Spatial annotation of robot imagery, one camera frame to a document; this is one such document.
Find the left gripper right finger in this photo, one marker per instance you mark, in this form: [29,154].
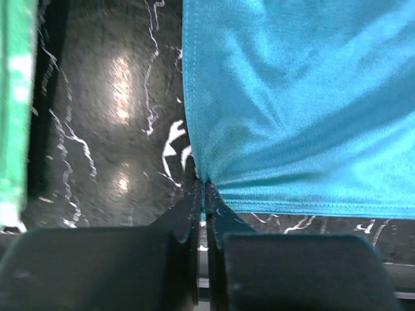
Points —
[249,270]

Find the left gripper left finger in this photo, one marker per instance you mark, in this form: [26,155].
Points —
[152,267]

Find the teal satin napkin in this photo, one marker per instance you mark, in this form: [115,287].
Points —
[303,107]

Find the black marble pattern mat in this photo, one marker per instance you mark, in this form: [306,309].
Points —
[109,142]

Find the green tie-dye cloth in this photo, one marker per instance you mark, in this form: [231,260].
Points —
[18,63]

